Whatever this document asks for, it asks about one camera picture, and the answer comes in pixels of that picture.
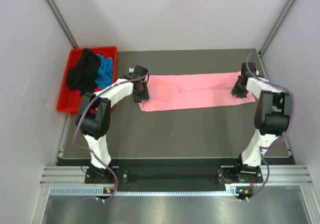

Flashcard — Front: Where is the red plastic bin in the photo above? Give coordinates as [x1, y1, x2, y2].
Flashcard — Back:
[56, 46, 118, 115]

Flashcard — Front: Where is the corner aluminium post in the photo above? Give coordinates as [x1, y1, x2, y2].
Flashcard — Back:
[257, 0, 296, 58]
[44, 0, 79, 49]

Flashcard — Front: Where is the blue t shirt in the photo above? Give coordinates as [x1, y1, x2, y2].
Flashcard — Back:
[95, 54, 114, 89]

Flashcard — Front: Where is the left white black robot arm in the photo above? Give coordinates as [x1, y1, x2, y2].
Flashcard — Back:
[72, 65, 150, 184]

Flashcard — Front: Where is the right corner aluminium post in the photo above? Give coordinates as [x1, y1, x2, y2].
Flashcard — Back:
[257, 0, 296, 58]

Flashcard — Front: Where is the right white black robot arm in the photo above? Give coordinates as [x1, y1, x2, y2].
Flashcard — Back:
[231, 62, 293, 182]

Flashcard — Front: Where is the left corner aluminium post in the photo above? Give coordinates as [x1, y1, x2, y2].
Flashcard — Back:
[44, 0, 79, 49]

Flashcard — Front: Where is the black t shirt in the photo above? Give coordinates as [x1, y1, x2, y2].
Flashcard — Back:
[66, 48, 101, 96]

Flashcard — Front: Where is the magenta t shirt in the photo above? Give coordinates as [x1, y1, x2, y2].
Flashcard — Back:
[76, 86, 103, 97]

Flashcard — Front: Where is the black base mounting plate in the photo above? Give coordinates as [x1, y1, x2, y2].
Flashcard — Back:
[84, 157, 263, 192]

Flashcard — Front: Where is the aluminium frame rail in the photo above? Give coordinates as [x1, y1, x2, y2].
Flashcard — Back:
[40, 165, 313, 186]

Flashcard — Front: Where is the slotted cable duct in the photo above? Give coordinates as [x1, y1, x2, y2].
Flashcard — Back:
[50, 186, 250, 197]

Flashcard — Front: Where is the pink t shirt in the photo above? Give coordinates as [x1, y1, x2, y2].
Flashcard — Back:
[139, 72, 256, 112]

